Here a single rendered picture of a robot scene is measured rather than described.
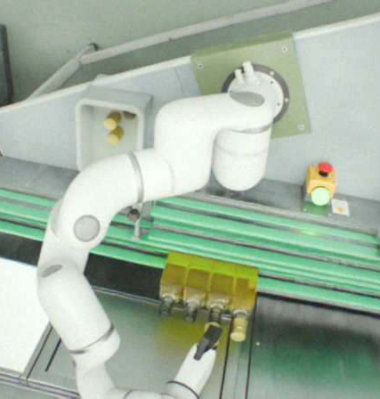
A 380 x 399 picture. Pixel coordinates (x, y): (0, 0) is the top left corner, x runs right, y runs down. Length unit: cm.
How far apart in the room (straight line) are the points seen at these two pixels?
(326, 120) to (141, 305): 67
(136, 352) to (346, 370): 55
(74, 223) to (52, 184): 65
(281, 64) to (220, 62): 14
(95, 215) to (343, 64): 68
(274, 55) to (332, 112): 23
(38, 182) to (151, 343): 54
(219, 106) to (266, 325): 73
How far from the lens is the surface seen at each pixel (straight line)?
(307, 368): 124
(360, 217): 121
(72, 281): 71
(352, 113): 115
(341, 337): 133
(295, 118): 107
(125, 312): 121
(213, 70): 104
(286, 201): 117
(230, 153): 76
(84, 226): 67
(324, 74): 111
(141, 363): 112
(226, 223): 108
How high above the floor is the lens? 178
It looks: 52 degrees down
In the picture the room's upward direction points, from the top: 163 degrees counter-clockwise
